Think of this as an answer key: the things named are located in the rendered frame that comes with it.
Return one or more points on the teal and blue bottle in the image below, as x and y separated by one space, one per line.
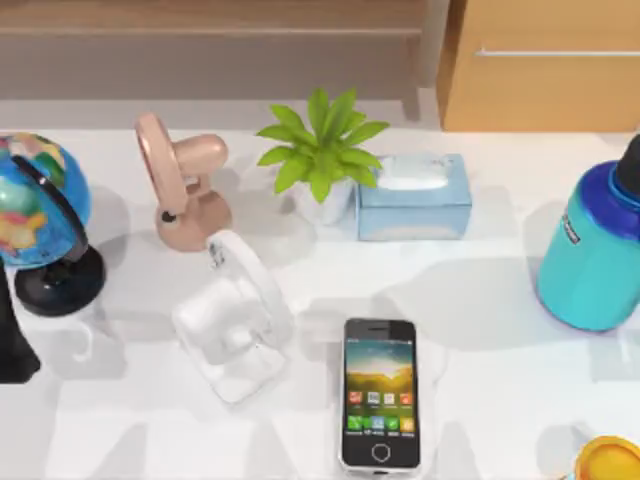
590 260

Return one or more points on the pink desk fan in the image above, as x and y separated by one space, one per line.
187 200

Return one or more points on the wooden cupboard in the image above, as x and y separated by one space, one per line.
540 90

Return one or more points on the blue globe on black stand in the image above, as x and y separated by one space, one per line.
35 210

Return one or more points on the black smartphone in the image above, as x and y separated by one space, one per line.
380 395

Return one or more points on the green plant in white pot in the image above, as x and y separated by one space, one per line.
322 150

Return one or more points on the yellow and orange round object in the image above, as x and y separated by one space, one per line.
610 460

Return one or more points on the white desk fan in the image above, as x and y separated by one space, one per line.
235 320

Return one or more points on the light blue tissue box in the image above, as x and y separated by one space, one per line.
415 200

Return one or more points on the wooden open shelf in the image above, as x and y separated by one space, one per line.
210 55

